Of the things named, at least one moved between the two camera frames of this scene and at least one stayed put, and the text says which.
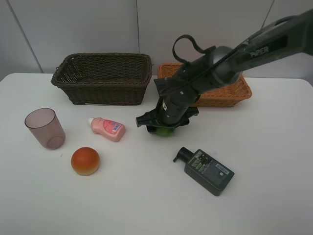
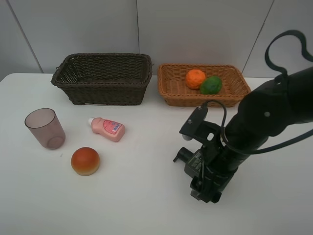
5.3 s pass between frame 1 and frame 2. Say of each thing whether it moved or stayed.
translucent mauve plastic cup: stayed
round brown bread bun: stayed
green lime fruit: moved
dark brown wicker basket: stayed
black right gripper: moved
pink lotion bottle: stayed
